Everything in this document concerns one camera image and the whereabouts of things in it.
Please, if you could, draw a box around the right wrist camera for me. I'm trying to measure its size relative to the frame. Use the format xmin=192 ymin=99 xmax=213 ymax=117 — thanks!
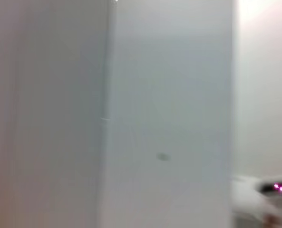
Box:
xmin=230 ymin=174 xmax=282 ymax=228

